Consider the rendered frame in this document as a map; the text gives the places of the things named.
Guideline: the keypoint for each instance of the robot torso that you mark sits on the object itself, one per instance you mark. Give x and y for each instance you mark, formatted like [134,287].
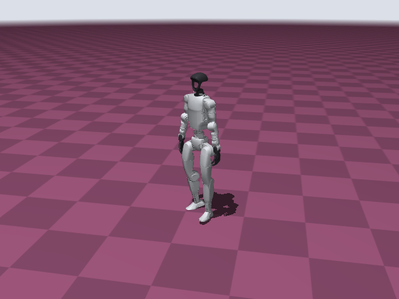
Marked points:
[198,119]

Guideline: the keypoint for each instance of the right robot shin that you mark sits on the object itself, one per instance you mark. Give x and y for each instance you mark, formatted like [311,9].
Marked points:
[194,188]

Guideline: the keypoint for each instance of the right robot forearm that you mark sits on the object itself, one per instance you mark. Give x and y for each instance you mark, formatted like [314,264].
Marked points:
[183,128]

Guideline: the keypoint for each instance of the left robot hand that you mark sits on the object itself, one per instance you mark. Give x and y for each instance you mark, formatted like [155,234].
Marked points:
[216,156]

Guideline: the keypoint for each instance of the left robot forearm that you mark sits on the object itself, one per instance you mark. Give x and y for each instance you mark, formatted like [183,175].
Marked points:
[214,137]

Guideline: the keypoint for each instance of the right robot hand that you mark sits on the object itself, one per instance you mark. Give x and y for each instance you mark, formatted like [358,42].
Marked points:
[181,143]

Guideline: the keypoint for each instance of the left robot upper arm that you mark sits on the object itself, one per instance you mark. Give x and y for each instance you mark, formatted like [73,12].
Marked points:
[210,105]

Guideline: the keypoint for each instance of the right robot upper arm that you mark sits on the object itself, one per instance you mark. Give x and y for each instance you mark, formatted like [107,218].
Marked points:
[184,116]

